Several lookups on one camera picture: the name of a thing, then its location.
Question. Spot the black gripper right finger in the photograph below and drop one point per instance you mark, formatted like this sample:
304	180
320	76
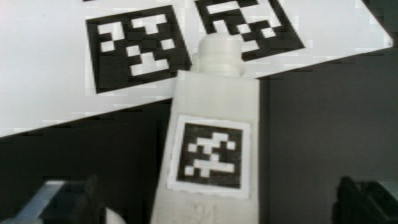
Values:
366	205

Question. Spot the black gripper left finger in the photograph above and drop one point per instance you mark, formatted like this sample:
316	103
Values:
75	206

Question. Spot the white marker base sheet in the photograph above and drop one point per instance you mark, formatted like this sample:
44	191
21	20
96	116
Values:
92	51

